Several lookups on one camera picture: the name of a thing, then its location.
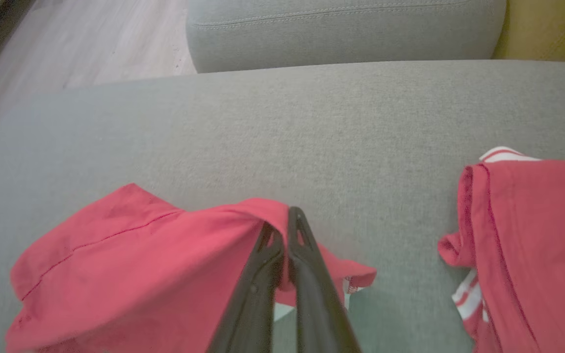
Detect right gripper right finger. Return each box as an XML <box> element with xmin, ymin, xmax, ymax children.
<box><xmin>287</xmin><ymin>206</ymin><xmax>362</xmax><ymax>353</ymax></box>

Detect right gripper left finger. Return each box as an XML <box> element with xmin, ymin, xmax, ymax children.
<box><xmin>206</xmin><ymin>222</ymin><xmax>286</xmax><ymax>353</ymax></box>

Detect red mesh shorts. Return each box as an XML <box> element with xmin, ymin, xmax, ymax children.
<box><xmin>5</xmin><ymin>183</ymin><xmax>377</xmax><ymax>353</ymax></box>

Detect red shirt with white sleeves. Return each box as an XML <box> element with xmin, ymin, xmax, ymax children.
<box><xmin>437</xmin><ymin>146</ymin><xmax>565</xmax><ymax>353</ymax></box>

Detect grey sofa seat cushion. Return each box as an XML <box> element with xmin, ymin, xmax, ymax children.
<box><xmin>0</xmin><ymin>60</ymin><xmax>565</xmax><ymax>353</ymax></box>

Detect grey stitched sofa cushion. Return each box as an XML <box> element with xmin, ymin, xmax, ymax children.
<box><xmin>186</xmin><ymin>0</ymin><xmax>507</xmax><ymax>74</ymax></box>

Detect yellow fabric cushion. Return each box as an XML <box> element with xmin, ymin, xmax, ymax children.
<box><xmin>492</xmin><ymin>0</ymin><xmax>565</xmax><ymax>63</ymax></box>

